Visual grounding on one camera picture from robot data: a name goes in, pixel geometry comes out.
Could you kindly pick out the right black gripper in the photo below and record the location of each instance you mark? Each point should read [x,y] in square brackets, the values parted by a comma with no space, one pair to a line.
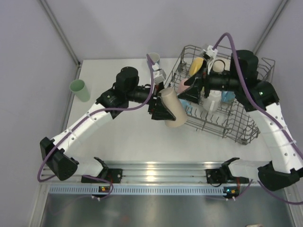
[191,93]

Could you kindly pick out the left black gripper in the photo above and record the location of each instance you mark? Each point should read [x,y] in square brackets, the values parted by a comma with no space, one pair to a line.
[161,112]

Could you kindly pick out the pink mug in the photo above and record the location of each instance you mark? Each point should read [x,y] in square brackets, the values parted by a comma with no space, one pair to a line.
[182,87]

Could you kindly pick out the beige tumbler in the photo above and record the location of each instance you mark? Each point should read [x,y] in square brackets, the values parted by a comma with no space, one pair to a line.
[170,100]

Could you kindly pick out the yellow mug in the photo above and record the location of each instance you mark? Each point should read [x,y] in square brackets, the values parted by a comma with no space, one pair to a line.
[195,66]

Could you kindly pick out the white mug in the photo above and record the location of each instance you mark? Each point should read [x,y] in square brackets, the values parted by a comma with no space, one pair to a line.
[211,103]

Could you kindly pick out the floral cream mug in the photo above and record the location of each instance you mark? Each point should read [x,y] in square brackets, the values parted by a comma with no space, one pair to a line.
[221,64]

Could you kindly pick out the blue butterfly mug orange inside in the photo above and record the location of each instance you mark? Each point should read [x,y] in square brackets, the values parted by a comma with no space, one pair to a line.
[227,97]

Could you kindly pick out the dark blue mug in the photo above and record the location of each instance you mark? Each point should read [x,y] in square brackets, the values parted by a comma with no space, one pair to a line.
[155,57]

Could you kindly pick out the green tumbler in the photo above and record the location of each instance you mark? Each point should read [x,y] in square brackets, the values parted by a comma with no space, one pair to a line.
[80,90]

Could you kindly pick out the light blue mug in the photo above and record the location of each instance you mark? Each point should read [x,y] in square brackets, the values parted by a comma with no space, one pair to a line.
[186,105]

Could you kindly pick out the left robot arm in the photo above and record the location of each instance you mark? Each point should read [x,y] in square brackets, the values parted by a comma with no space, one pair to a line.
[59,153]

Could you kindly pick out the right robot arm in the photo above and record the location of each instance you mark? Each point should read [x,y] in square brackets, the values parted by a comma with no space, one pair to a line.
[261,103]

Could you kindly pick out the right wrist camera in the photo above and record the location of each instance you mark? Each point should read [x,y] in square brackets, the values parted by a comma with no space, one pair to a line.
[209,53]

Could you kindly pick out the perforated cable tray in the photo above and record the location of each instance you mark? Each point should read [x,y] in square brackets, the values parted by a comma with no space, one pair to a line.
[141,190]

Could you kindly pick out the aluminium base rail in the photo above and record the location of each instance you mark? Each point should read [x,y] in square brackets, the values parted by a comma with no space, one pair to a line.
[156,171]

